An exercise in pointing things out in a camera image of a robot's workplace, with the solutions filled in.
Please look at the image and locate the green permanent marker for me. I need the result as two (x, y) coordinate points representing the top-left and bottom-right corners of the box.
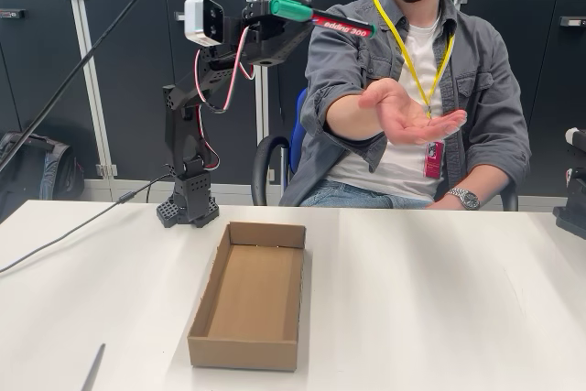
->
(268, 0), (378, 39)

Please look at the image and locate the person's right forearm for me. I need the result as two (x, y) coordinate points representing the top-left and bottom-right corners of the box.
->
(322, 93), (386, 141)

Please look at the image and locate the person's left forearm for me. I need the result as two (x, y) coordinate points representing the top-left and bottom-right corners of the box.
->
(434, 169), (512, 209)

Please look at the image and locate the person's right hand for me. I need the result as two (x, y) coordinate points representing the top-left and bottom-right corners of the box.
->
(358, 78), (468, 146)

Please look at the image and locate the black office chair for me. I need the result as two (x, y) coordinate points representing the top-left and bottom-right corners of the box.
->
(250, 87), (519, 212)

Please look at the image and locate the pink id badge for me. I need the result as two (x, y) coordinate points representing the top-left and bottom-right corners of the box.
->
(423, 140), (446, 179)

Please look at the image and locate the man in grey shirt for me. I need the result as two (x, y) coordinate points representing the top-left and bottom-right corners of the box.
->
(277, 0), (535, 210)

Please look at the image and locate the silver wristwatch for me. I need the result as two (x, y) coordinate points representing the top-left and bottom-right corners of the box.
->
(446, 188), (482, 212)

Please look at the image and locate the open cardboard box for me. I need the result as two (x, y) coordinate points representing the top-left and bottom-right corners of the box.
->
(186, 221), (307, 373)

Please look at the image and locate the black backpack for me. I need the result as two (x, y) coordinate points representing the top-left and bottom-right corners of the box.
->
(0, 132), (86, 223)

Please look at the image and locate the thin grey rod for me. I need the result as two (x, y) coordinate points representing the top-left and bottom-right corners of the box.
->
(81, 342), (106, 391)

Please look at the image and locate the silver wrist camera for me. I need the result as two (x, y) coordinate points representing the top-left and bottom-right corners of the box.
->
(183, 0), (225, 49)

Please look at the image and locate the yellow lanyard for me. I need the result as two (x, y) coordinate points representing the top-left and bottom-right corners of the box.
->
(373, 0), (457, 120)

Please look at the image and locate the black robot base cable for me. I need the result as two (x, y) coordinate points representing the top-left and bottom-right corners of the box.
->
(0, 174), (178, 275)

